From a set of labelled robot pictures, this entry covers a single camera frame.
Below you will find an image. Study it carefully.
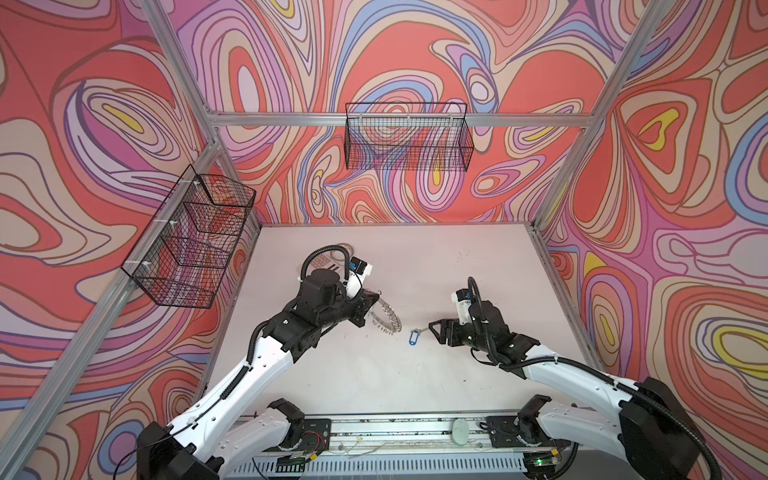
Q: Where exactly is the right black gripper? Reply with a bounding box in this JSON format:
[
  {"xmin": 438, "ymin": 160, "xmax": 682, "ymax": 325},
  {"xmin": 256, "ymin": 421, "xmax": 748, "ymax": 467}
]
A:
[{"xmin": 429, "ymin": 319, "xmax": 493, "ymax": 354}]

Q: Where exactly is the metal disc key ring holder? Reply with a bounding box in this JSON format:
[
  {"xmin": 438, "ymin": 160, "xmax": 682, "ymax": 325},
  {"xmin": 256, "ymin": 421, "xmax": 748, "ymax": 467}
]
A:
[{"xmin": 366, "ymin": 297, "xmax": 402, "ymax": 335}]

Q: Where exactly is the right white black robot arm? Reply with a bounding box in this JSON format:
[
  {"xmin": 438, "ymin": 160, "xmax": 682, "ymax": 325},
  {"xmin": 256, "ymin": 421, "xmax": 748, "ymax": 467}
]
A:
[{"xmin": 428, "ymin": 278, "xmax": 723, "ymax": 479}]

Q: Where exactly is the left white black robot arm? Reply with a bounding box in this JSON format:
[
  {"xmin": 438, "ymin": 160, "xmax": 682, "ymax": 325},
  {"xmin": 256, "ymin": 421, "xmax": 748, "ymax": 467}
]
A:
[{"xmin": 135, "ymin": 245, "xmax": 380, "ymax": 479}]

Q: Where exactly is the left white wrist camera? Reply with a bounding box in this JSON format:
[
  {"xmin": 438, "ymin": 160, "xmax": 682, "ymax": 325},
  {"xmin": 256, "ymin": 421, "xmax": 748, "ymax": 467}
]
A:
[{"xmin": 346, "ymin": 256, "xmax": 372, "ymax": 299}]

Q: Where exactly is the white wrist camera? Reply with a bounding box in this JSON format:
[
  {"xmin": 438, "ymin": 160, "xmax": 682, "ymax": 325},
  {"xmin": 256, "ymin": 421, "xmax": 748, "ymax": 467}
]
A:
[
  {"xmin": 452, "ymin": 288, "xmax": 471, "ymax": 325},
  {"xmin": 346, "ymin": 256, "xmax": 372, "ymax": 299}
]

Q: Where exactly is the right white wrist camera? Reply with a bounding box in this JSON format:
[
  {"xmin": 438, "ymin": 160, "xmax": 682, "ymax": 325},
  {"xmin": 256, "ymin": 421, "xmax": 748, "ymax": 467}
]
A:
[{"xmin": 452, "ymin": 288, "xmax": 471, "ymax": 325}]

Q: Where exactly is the white oval puck on rail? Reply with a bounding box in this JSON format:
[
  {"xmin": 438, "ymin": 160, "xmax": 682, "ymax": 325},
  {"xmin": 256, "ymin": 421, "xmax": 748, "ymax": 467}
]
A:
[{"xmin": 450, "ymin": 418, "xmax": 470, "ymax": 446}]

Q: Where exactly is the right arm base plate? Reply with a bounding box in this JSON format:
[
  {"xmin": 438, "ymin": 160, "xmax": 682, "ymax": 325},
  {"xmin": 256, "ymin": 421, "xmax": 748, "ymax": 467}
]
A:
[{"xmin": 478, "ymin": 415, "xmax": 572, "ymax": 448}]

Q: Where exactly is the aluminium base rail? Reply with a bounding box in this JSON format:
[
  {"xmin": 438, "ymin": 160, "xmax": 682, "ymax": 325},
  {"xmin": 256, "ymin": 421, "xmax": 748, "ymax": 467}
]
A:
[{"xmin": 149, "ymin": 409, "xmax": 673, "ymax": 480}]

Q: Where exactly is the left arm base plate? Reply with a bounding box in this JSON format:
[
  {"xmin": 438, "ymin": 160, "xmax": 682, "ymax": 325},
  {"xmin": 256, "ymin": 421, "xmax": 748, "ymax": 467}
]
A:
[{"xmin": 248, "ymin": 417, "xmax": 332, "ymax": 453}]

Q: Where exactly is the black wire basket back wall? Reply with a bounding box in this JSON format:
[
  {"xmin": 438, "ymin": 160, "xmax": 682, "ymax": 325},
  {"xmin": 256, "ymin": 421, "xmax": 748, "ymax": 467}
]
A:
[{"xmin": 344, "ymin": 101, "xmax": 475, "ymax": 172}]

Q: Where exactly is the black wire basket wall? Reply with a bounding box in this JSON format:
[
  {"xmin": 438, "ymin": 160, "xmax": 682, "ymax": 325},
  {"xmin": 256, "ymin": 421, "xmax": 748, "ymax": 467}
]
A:
[
  {"xmin": 121, "ymin": 166, "xmax": 255, "ymax": 309},
  {"xmin": 344, "ymin": 101, "xmax": 475, "ymax": 172}
]

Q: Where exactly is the black wire basket left wall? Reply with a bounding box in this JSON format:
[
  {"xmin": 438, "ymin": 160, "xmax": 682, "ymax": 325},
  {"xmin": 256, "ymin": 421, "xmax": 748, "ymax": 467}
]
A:
[{"xmin": 121, "ymin": 166, "xmax": 255, "ymax": 309}]

